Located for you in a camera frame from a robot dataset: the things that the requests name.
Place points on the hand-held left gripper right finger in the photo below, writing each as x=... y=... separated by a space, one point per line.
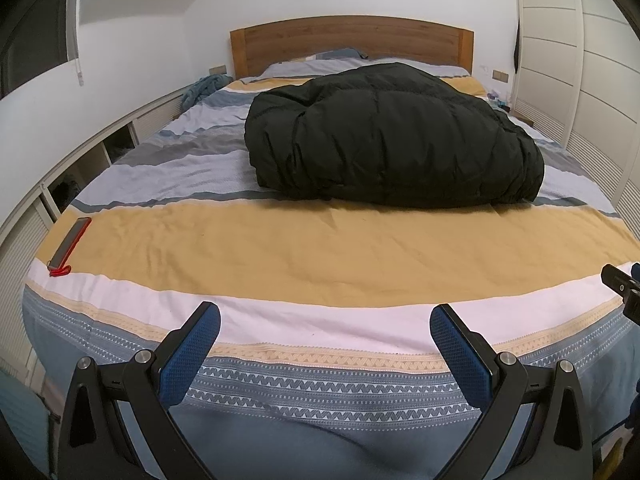
x=462 y=355

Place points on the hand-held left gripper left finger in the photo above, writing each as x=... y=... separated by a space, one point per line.
x=187 y=355

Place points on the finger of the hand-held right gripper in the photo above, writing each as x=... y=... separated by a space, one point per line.
x=620 y=280

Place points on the black puffer jacket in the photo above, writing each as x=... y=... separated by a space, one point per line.
x=390 y=135

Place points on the bed with striped duvet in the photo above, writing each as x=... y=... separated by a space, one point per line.
x=300 y=260

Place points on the phone in red case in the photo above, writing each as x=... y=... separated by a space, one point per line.
x=70 y=242

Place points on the white wardrobe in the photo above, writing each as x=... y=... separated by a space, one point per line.
x=590 y=70

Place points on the small bedside items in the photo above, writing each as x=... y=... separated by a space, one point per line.
x=499 y=101

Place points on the low white cabinet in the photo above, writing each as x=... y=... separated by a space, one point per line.
x=75 y=160

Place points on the blue crumpled cloth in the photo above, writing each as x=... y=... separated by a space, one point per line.
x=205 y=87

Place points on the blue-grey pillow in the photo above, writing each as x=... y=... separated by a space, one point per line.
x=342 y=53

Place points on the wooden headboard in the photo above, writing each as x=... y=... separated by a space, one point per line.
x=350 y=37

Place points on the window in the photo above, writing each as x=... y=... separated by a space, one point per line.
x=35 y=25

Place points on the wall socket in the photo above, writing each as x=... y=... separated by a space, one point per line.
x=500 y=76

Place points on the wall switch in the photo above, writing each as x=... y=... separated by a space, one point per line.
x=217 y=69

